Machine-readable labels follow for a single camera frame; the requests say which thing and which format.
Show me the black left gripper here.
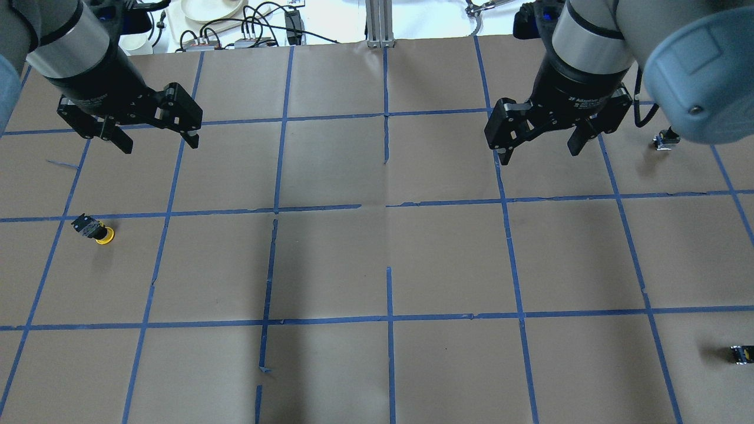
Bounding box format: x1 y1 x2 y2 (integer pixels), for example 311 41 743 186
57 48 204 155

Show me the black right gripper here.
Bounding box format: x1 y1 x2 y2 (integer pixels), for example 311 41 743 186
484 53 632 166

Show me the yellow push button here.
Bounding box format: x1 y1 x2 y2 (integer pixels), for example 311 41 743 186
71 214 115 245

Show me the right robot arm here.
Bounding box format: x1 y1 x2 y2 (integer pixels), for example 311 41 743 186
484 1 753 165

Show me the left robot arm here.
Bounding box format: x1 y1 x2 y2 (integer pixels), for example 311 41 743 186
1 1 203 154

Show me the green push button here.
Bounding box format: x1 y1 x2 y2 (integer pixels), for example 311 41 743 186
653 128 681 152

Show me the white paper cup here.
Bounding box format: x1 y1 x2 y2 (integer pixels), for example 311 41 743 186
119 33 153 56

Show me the power strip with plugs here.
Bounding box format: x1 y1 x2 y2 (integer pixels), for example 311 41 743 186
187 34 277 50

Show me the white plate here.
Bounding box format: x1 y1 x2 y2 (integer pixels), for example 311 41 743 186
180 0 244 24

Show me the metal clamp tool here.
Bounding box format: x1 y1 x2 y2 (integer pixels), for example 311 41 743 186
464 0 512 19

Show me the black power adapter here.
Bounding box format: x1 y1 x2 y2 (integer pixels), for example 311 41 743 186
285 9 303 45

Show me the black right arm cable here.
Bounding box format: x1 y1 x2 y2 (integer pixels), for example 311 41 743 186
633 66 660 128

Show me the aluminium frame post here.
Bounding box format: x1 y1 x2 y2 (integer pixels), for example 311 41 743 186
365 0 395 49

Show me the small black yellow switch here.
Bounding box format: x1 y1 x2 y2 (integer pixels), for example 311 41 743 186
730 344 754 365

